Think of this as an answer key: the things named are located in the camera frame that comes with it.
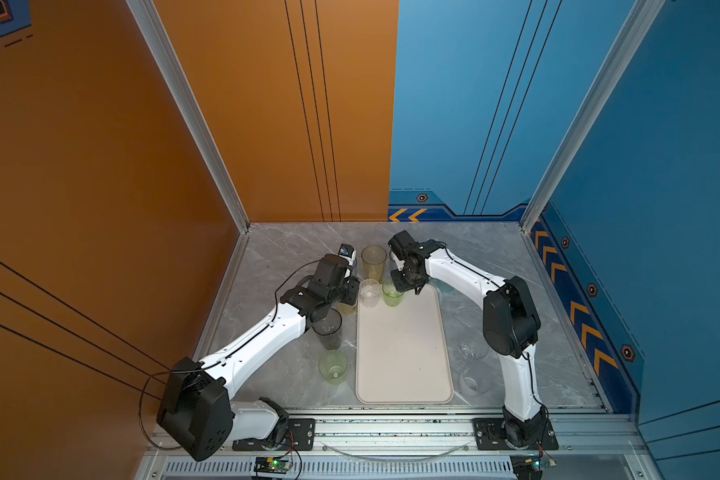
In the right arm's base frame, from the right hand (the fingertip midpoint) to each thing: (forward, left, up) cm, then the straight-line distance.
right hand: (399, 285), depth 95 cm
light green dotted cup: (-24, +20, -4) cm, 32 cm away
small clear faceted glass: (-1, +10, -2) cm, 10 cm away
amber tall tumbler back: (+7, +8, +5) cm, 12 cm away
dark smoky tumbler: (-14, +22, -1) cm, 26 cm away
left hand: (-5, +14, +12) cm, 19 cm away
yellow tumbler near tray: (-7, +17, -2) cm, 19 cm away
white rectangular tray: (-20, 0, -6) cm, 21 cm away
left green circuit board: (-46, +33, -7) cm, 57 cm away
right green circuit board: (-47, -28, -8) cm, 55 cm away
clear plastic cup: (-28, -19, -5) cm, 34 cm away
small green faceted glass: (-2, +3, -2) cm, 4 cm away
